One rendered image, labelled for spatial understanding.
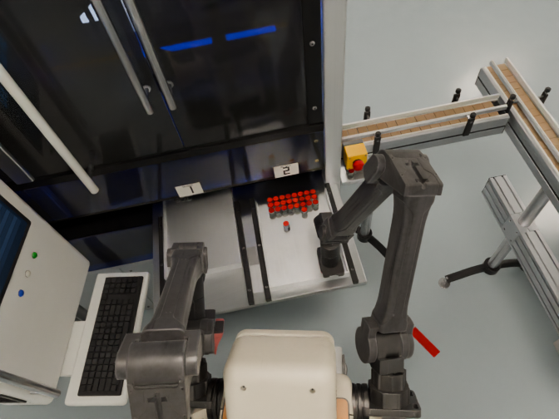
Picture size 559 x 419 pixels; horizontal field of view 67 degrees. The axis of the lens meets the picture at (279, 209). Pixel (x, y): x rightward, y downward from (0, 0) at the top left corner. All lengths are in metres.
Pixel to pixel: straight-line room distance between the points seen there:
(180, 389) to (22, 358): 0.89
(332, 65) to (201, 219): 0.73
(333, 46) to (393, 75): 2.25
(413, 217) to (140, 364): 0.51
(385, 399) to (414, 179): 0.45
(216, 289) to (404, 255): 0.77
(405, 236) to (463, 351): 1.57
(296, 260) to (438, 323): 1.10
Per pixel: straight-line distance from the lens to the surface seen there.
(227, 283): 1.45
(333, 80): 1.24
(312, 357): 0.83
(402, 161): 0.82
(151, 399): 0.66
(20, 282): 1.43
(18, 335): 1.45
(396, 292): 0.88
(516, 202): 2.13
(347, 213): 1.05
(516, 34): 3.96
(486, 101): 1.90
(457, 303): 2.42
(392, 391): 0.97
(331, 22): 1.13
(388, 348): 0.95
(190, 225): 1.58
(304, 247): 1.46
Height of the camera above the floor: 2.18
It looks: 57 degrees down
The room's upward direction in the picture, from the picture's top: 10 degrees counter-clockwise
